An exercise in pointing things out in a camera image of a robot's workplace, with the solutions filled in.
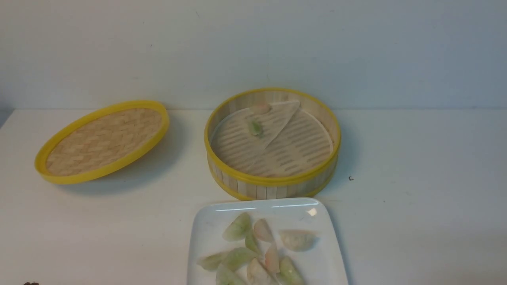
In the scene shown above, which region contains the yellow rimmed bamboo steamer lid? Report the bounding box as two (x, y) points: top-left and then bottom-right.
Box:
(34, 100), (170, 184)

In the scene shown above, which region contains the yellow rimmed bamboo steamer basket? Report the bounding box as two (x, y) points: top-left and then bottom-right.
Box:
(204, 88), (341, 201)

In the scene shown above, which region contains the pale pink dumpling right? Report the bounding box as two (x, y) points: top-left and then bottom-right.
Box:
(279, 229), (318, 251)

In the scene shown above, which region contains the small green dumpling centre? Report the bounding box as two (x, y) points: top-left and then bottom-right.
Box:
(244, 229), (261, 256)

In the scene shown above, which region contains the pale dumpling bottom middle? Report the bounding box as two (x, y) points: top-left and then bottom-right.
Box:
(247, 258), (277, 285)

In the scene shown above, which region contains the white square plate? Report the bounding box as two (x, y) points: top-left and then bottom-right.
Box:
(186, 198), (349, 285)

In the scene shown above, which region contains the white steamer liner paper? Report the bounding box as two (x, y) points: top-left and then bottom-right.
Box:
(210, 101), (334, 177)

